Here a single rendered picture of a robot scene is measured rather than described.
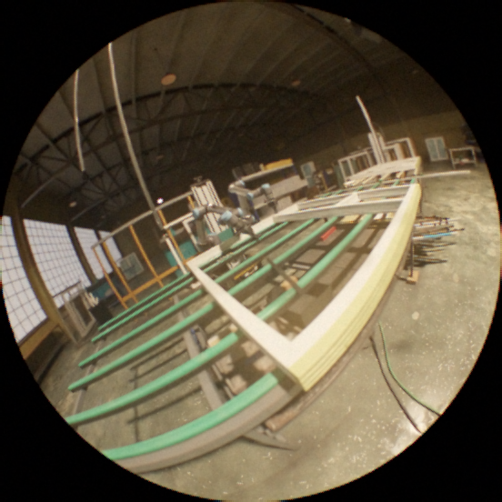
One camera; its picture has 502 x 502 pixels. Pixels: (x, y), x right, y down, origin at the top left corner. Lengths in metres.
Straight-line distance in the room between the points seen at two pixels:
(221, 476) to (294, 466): 0.45
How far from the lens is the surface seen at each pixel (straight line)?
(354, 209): 1.27
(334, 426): 1.23
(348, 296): 0.42
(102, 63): 8.31
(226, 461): 1.39
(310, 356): 0.34
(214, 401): 0.51
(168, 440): 0.49
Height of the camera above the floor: 1.21
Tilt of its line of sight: 16 degrees down
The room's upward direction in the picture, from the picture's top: 24 degrees counter-clockwise
